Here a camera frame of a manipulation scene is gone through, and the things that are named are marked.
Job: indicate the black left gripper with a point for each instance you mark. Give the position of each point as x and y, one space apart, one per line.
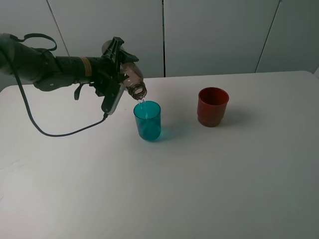
104 77

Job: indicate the clear plastic water bottle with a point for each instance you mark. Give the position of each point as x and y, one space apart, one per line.
134 80

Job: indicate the teal translucent plastic cup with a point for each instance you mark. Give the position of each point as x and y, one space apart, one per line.
148 120

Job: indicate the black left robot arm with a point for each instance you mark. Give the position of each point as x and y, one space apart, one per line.
48 72

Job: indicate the red plastic cup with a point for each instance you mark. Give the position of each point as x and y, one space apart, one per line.
212 103

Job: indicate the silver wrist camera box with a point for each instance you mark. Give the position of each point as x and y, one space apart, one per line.
112 99

